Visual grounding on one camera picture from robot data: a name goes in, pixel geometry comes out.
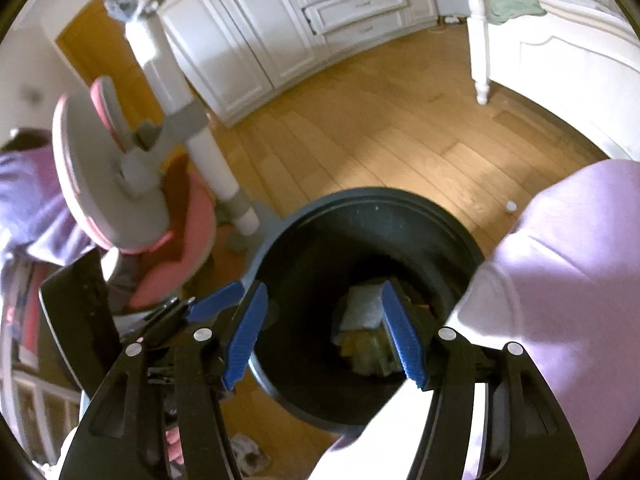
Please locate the purple clothing pile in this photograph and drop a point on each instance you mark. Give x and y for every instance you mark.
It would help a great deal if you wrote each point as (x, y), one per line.
(35, 220)

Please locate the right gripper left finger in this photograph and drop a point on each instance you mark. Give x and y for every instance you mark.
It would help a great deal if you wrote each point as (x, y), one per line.
(195, 350)

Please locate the pink grey desk chair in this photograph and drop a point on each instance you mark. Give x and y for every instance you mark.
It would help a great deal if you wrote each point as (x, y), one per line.
(119, 193)

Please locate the green cloth on bed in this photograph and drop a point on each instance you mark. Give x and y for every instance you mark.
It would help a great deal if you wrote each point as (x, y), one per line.
(501, 11)

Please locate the black round trash bin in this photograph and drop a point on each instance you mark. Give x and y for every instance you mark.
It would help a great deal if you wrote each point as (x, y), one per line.
(357, 237)

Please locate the trash inside bin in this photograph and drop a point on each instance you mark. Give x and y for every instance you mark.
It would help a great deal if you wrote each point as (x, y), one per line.
(378, 332)

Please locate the purple tablecloth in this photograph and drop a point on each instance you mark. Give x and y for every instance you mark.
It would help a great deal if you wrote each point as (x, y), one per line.
(564, 283)

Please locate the crumpled paper on floor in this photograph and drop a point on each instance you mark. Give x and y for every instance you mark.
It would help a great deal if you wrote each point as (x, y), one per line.
(249, 456)

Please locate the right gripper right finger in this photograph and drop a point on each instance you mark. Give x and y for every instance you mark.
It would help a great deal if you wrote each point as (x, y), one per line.
(525, 434)

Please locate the white wardrobe with drawers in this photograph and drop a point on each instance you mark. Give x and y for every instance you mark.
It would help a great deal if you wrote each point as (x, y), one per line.
(238, 54)

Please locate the white bed frame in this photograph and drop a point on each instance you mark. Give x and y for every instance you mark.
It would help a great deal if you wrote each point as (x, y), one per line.
(580, 64)

